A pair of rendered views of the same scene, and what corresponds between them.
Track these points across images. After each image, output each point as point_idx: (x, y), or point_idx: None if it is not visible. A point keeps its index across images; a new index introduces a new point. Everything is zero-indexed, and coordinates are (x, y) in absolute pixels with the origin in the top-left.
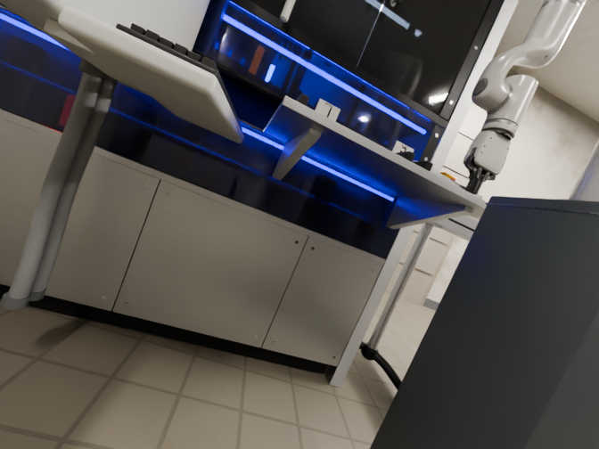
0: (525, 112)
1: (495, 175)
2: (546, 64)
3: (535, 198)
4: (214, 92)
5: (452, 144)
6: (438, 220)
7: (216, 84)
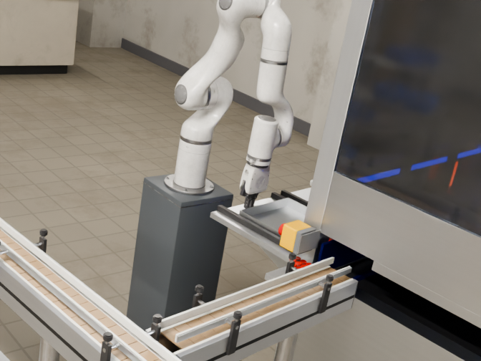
0: (250, 139)
1: (241, 190)
2: (258, 99)
3: (218, 185)
4: (310, 184)
5: (311, 185)
6: (259, 246)
7: (310, 182)
